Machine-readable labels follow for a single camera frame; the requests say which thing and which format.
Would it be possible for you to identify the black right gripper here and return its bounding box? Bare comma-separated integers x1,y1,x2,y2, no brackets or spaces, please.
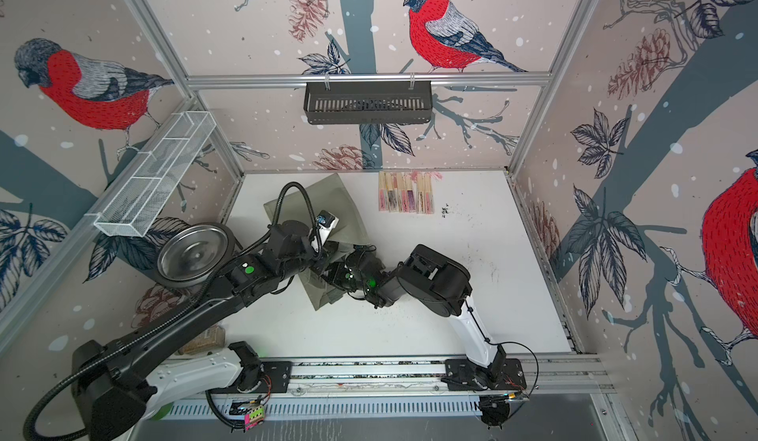
322,260,372,293

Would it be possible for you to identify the green canvas tote bag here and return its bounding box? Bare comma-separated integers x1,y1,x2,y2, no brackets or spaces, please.
264,174,371,310

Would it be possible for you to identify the pink wooden folding fan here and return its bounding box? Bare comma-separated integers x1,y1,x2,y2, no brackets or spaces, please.
378,172,389,212

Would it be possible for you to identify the black grey wooden folding fan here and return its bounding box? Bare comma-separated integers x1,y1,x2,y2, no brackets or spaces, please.
385,173,399,212

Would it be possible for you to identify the pink striped folding fan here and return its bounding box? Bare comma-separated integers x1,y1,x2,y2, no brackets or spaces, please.
422,172,439,215

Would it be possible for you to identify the red blossom white folding fan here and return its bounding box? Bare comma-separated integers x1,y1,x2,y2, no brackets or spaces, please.
415,172,426,214

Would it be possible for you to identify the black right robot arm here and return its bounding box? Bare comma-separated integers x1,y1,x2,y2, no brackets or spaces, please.
323,244,507,391

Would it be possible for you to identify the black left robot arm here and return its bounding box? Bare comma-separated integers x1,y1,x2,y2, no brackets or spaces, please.
72,211,339,440

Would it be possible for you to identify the brown box behind arm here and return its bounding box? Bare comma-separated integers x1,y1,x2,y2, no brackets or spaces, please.
177,325,226,356

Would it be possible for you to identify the round steel plate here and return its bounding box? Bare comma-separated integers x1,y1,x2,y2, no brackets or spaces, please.
155,223,237,289

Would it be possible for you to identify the pink small circuit board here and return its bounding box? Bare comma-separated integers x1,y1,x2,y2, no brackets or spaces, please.
244,405,266,432

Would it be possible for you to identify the black right base connector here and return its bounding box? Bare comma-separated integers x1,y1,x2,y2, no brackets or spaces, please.
478,396,511,428

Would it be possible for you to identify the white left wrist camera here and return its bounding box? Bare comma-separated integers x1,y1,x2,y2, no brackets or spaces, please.
316,210,339,244

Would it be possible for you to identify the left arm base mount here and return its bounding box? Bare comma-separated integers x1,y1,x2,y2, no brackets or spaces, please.
225,342,293,395

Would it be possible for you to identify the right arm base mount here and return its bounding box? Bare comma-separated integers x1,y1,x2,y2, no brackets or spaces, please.
441,358,527,392

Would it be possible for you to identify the black corrugated cable conduit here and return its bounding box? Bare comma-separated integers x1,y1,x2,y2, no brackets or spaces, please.
22,181,318,441

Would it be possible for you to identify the black hanging wire basket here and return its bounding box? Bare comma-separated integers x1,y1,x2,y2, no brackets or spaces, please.
303,81,433,125

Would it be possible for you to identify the white mesh wall shelf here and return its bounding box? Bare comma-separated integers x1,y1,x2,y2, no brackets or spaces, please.
94,111,216,237

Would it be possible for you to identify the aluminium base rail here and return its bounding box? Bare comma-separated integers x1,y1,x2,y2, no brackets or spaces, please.
274,353,616,398

